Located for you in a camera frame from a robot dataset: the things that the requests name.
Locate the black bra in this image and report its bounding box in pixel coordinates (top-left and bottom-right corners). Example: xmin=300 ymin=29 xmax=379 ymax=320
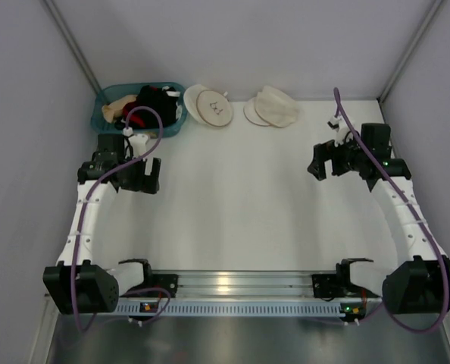
xmin=136 ymin=86 xmax=176 ymax=129

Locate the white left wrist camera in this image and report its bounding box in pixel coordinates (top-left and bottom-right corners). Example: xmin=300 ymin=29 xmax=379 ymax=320
xmin=122 ymin=127 xmax=149 ymax=155

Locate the beige bra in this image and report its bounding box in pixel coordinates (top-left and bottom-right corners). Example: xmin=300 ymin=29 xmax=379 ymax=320
xmin=101 ymin=94 xmax=137 ymax=124

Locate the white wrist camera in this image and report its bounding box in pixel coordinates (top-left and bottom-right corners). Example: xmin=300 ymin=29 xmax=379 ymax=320
xmin=327 ymin=116 xmax=353 ymax=146
xmin=122 ymin=127 xmax=149 ymax=155

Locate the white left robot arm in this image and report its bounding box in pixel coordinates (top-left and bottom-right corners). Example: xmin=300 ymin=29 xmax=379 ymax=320
xmin=42 ymin=133 xmax=161 ymax=315

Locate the teal plastic basket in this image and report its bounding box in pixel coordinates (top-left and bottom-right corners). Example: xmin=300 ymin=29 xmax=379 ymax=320
xmin=91 ymin=82 xmax=187 ymax=137

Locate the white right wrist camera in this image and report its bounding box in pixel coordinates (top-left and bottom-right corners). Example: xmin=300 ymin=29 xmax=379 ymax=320
xmin=327 ymin=116 xmax=353 ymax=146

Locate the red bra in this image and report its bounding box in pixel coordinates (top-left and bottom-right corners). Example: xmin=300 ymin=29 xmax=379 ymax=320
xmin=122 ymin=102 xmax=145 ymax=129

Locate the perforated cable duct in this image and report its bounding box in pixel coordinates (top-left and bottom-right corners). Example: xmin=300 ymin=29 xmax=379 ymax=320
xmin=114 ymin=300 xmax=364 ymax=318

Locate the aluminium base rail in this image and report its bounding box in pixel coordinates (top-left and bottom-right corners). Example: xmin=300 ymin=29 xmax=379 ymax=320
xmin=156 ymin=270 xmax=329 ymax=300

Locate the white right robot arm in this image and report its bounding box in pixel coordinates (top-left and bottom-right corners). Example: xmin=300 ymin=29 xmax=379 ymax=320
xmin=308 ymin=118 xmax=450 ymax=315

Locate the white bra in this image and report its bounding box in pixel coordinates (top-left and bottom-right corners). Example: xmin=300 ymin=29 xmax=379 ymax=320
xmin=161 ymin=86 xmax=183 ymax=121

